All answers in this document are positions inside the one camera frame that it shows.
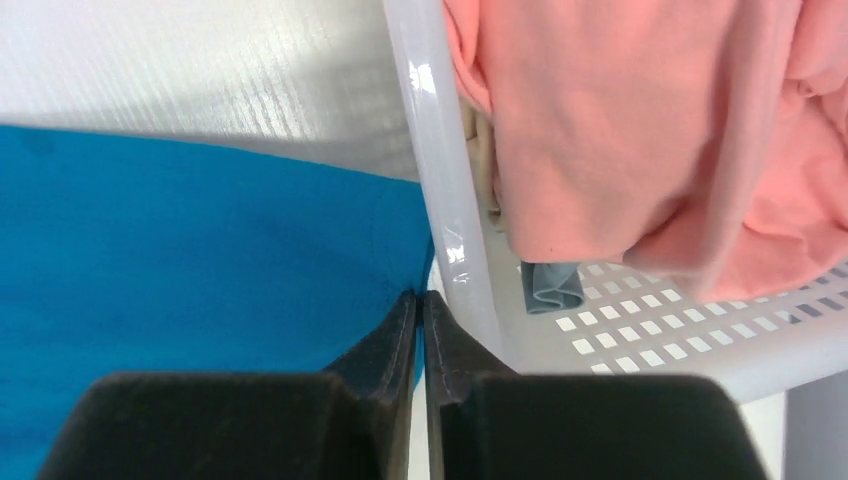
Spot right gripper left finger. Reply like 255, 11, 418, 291
38, 292, 417, 479

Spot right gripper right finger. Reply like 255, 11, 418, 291
422, 291, 766, 480

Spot blue t shirt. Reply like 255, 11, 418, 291
1, 127, 433, 479

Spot grey cloth in basket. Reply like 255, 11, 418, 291
520, 262, 585, 315

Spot white plastic basket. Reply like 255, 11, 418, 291
384, 1, 847, 479

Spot pink t shirt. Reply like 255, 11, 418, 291
442, 1, 847, 302

